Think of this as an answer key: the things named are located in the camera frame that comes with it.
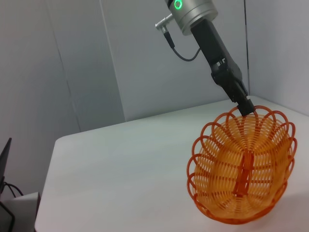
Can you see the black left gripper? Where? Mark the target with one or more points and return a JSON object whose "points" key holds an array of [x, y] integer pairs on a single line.
{"points": [[212, 46]]}

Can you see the black monitor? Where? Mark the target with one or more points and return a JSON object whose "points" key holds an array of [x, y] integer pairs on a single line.
{"points": [[6, 159]]}

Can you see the orange plastic woven basket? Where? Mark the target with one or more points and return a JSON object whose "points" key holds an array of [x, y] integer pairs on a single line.
{"points": [[241, 174]]}

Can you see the white box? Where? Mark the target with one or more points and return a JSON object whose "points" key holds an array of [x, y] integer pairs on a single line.
{"points": [[26, 210]]}

